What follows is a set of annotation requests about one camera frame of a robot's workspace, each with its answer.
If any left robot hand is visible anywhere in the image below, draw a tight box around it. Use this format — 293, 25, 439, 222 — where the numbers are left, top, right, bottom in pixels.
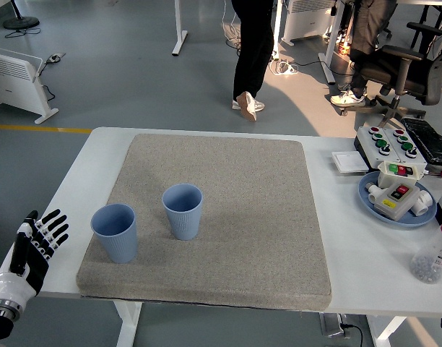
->
0, 208, 69, 303

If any blue ribbed cup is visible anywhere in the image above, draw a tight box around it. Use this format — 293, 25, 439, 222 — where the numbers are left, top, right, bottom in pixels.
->
90, 203, 139, 265
161, 183, 204, 241

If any white push-button control box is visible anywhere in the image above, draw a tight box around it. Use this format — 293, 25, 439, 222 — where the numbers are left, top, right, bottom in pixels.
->
382, 127, 429, 167
353, 126, 402, 170

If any white table leg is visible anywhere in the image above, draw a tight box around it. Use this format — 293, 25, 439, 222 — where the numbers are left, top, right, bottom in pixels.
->
112, 299, 143, 347

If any white panel heater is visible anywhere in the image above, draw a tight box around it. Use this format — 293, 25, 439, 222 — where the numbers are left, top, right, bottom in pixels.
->
280, 0, 337, 46
0, 45, 59, 125

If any grey floor power strip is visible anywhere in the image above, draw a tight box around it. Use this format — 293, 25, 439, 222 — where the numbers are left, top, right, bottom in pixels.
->
43, 52, 66, 66

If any grey-brown mat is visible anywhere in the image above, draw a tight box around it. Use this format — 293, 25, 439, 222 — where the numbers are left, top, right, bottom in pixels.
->
75, 132, 333, 312

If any black fan stand base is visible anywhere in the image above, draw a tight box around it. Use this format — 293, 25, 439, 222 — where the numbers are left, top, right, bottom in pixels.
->
2, 0, 40, 30

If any white desk leg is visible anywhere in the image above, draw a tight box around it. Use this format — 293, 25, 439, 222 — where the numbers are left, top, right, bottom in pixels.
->
171, 0, 189, 56
318, 0, 347, 86

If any standing person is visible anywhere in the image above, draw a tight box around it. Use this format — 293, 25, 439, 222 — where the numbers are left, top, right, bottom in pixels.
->
230, 0, 276, 122

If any grey under-table power box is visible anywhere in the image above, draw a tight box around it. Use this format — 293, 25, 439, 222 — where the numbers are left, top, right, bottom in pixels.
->
318, 312, 352, 339

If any blue plate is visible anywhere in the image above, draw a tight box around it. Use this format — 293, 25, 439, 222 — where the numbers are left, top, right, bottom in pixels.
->
357, 170, 438, 228

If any white pipe fitting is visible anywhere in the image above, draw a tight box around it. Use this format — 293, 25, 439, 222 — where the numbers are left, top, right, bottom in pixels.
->
412, 189, 435, 218
365, 182, 383, 203

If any clear red-capped bottle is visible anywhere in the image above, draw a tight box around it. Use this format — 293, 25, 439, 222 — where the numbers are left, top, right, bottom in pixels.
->
408, 216, 442, 285

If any seated person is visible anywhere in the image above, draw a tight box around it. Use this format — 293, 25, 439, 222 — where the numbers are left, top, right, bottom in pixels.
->
329, 0, 399, 108

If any black wrapped bundle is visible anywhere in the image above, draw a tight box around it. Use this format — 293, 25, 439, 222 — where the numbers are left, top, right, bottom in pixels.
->
401, 117, 442, 168

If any black office chair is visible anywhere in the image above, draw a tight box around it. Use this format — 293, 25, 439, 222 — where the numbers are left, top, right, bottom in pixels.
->
338, 21, 442, 127

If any white floor cable bundle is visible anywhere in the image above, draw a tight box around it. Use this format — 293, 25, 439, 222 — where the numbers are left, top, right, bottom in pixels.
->
269, 59, 300, 77

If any white wall switch plate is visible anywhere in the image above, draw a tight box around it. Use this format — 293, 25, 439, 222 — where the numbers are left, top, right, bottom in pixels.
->
331, 150, 370, 174

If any white green-red switch box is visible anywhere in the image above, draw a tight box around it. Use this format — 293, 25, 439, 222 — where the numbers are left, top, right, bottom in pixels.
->
376, 160, 428, 189

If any grey red-black switch box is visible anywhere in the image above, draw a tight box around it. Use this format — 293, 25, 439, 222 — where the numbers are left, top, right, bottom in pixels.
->
373, 180, 421, 222

